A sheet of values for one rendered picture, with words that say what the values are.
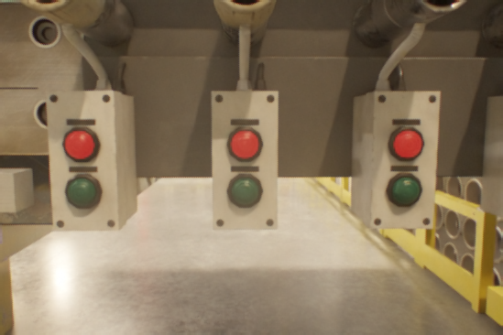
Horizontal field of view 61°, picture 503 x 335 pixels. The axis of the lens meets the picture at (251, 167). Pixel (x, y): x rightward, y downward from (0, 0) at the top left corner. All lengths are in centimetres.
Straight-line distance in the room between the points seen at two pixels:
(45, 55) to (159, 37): 15
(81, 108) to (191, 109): 14
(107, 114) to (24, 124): 19
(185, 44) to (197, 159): 15
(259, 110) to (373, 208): 16
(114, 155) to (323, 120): 26
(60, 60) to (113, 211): 24
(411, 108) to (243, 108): 18
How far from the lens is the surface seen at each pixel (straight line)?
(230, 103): 45
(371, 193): 48
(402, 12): 46
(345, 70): 56
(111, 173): 47
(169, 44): 58
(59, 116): 49
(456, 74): 61
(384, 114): 47
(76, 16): 45
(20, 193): 57
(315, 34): 59
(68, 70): 62
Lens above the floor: 74
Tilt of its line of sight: 7 degrees down
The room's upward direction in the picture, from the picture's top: straight up
